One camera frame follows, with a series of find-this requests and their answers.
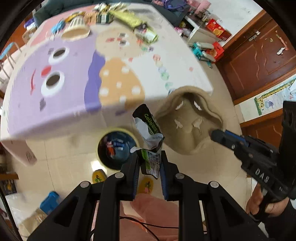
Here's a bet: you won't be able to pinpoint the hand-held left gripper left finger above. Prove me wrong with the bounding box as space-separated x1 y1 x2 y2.
27 148 141 241

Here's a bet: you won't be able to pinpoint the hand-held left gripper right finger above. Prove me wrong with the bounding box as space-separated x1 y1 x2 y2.
161 150 270 241

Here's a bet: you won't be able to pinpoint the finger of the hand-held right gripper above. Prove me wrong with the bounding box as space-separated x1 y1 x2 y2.
210 129 250 151

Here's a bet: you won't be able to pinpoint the yellow rimmed waste bin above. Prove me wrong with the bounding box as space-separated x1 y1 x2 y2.
96 127 139 171

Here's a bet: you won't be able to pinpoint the green black snack packet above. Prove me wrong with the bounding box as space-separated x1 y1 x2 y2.
132 104 165 180

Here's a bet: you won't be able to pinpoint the person's right forearm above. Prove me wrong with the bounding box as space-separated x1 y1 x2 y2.
261 199 296 241

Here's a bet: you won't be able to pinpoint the person's right hand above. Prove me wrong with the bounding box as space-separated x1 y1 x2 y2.
245 184 290 218

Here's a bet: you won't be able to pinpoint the yellow knitted slipper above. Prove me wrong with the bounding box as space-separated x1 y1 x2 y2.
138 177 155 194
92 169 107 184

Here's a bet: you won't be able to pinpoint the pink trousers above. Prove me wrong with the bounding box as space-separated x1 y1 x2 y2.
91 193 207 241

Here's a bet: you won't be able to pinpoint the beige upholstered chair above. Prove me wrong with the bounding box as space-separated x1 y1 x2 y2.
154 86 228 155

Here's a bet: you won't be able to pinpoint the brown wooden door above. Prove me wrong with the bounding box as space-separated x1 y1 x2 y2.
216 10 296 105

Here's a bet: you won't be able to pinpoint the teal toy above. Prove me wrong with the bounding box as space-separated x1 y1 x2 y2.
190 42 213 68

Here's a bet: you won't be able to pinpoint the blue plastic box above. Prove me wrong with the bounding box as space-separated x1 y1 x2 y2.
40 191 61 215

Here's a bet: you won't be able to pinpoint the white cabinet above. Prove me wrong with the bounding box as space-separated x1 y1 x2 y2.
186 16 219 45

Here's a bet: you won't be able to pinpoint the large red gift box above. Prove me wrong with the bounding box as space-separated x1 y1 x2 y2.
206 19 232 41

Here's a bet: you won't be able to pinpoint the printed tablecloth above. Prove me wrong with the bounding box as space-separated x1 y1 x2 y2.
0 2 214 166

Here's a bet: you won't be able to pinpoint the white green packet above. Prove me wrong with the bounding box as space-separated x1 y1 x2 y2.
134 27 159 45

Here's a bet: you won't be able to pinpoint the yellow green packet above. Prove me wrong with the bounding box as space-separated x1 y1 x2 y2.
109 9 148 30

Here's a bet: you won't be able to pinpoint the white slotted basket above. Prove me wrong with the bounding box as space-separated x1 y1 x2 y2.
60 14 90 41

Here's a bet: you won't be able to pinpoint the pile of snack packets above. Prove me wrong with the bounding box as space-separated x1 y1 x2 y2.
84 3 115 24

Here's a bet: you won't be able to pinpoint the blue stool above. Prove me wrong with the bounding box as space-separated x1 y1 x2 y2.
0 43 22 68

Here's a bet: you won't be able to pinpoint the black cable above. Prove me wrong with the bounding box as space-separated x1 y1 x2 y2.
119 215 208 241

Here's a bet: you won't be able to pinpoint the giraffe wall chart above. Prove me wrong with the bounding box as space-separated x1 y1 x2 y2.
254 77 296 116

